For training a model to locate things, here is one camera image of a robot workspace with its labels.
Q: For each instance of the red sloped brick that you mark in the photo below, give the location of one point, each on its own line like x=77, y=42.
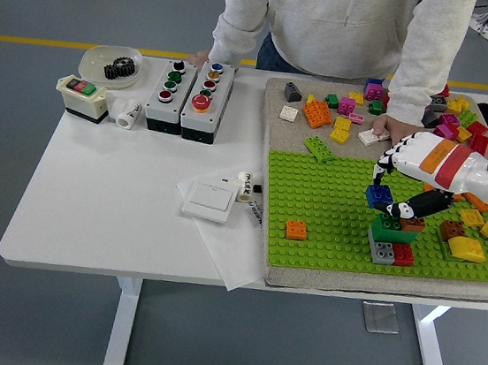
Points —
x=446, y=91

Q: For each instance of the person's right hand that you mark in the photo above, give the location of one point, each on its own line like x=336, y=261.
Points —
x=199, y=57

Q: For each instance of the tiny yellow toy brick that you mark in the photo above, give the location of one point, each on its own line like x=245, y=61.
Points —
x=310, y=99

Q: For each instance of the yellow curved brick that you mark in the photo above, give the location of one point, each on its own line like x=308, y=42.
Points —
x=467, y=251

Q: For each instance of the grey brick with rings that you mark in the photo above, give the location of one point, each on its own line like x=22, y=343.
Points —
x=438, y=101

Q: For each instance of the lime green toy brick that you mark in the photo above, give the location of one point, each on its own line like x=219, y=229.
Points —
x=467, y=118

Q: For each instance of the magenta toy brick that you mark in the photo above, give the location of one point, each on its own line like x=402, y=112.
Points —
x=446, y=131

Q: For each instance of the person's right forearm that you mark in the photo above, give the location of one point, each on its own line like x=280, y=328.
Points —
x=235, y=34

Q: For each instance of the lime green studded baseplate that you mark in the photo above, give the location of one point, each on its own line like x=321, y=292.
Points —
x=314, y=191

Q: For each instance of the white table leg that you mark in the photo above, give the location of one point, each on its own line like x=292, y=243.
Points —
x=121, y=332
x=432, y=357

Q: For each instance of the brown square toy brick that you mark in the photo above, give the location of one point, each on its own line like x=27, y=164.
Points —
x=414, y=225
x=451, y=229

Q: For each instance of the printed label strip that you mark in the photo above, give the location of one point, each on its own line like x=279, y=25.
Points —
x=255, y=215

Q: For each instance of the dark grey sloped brick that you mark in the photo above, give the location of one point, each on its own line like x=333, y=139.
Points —
x=432, y=121
x=293, y=93

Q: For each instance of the small green toy brick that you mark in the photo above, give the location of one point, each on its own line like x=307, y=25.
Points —
x=374, y=107
x=332, y=102

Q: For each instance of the orange long toy brick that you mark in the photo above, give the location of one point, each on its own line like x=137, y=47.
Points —
x=479, y=203

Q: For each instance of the pink flat tile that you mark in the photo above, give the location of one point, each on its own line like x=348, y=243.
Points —
x=356, y=118

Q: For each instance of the white paper sheet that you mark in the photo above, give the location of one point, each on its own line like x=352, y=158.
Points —
x=226, y=251

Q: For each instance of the grey four-button control box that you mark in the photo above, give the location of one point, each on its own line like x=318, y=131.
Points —
x=156, y=114

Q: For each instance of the silver floor plate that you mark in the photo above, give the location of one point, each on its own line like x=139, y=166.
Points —
x=381, y=317

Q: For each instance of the red square toy brick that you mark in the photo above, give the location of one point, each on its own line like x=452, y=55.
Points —
x=478, y=128
x=386, y=100
x=403, y=255

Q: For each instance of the white pipe tee fitting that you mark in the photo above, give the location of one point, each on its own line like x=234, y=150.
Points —
x=128, y=117

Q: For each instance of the person's left hand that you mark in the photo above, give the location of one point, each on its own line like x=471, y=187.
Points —
x=393, y=125

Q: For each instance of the green flat studded plate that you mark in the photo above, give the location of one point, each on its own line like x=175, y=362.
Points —
x=319, y=150

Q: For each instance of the black metal gear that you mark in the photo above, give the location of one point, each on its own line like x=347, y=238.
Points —
x=111, y=73
x=127, y=68

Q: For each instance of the pink square toy brick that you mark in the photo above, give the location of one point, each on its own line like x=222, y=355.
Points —
x=346, y=107
x=373, y=93
x=448, y=119

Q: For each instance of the white plastic bowl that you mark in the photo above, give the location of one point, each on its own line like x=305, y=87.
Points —
x=92, y=65

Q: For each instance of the grey emergency-stop control box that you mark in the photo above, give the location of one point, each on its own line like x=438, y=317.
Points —
x=195, y=124

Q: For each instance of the orange square toy brick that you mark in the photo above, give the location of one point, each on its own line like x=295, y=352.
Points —
x=296, y=231

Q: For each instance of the orange wide toy brick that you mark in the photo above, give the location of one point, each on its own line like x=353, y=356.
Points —
x=316, y=116

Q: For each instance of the blue square toy brick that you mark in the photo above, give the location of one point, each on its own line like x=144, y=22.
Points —
x=372, y=81
x=378, y=196

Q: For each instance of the white table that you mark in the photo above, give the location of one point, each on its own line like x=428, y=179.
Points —
x=91, y=195

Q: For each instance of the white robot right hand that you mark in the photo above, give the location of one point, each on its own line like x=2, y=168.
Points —
x=446, y=165

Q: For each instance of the white double tile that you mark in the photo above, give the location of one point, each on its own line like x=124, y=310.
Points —
x=367, y=137

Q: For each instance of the cream red-green switch box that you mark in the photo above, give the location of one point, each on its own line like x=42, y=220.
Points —
x=82, y=105

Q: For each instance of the grey toy brick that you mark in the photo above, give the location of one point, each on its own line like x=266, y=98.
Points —
x=381, y=253

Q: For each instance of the white square tile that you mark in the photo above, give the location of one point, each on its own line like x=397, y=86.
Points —
x=288, y=112

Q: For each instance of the green long toy brick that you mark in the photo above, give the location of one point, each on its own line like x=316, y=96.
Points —
x=385, y=231

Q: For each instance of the person's left forearm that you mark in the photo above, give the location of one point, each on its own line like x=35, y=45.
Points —
x=416, y=88

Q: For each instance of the white wall switch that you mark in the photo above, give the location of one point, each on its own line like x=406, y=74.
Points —
x=208, y=199

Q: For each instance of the red long toy brick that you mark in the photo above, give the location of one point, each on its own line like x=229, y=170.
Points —
x=479, y=144

